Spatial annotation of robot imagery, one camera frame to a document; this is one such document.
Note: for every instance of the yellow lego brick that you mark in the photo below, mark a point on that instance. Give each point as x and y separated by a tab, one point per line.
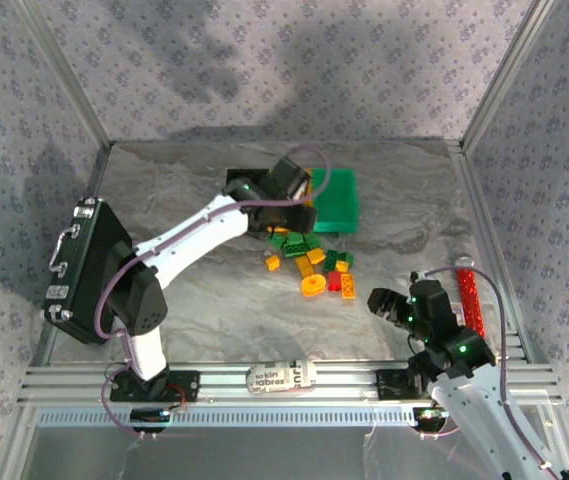
315	255
273	262
304	267
342	267

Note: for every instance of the orange lego plate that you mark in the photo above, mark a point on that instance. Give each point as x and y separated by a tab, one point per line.
348	286

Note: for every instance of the red lego brick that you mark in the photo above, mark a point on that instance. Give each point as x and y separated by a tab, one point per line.
334	281

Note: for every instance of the yellow round lego gear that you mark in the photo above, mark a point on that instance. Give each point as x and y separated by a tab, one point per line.
309	289

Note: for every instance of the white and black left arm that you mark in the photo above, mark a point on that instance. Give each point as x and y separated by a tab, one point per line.
199	240

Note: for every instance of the green lego brick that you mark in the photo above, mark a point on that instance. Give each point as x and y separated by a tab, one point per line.
294	238
331	260
345	257
313	241
277	241
295	251

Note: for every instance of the black plastic container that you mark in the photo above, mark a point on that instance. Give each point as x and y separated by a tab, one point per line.
244	175

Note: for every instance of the small purple white sticker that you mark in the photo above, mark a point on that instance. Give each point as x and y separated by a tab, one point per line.
458	314

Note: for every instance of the green plastic container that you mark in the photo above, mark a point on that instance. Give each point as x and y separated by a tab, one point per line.
339	200

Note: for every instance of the red glitter tube silver cap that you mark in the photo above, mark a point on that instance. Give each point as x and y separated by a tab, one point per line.
471	300

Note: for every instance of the black controller board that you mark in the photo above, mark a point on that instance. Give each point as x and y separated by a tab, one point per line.
150	417
429	416

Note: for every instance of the printed paper label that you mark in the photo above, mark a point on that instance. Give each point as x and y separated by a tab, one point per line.
281	377

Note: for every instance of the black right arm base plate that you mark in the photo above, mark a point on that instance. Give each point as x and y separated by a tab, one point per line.
389	385

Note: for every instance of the aluminium front rail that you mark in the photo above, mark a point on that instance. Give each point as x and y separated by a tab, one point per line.
344	385

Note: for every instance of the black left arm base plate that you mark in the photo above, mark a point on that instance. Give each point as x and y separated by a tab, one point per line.
189	385

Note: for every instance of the aluminium frame post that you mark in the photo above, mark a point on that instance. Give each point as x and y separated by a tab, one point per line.
505	75
66	75

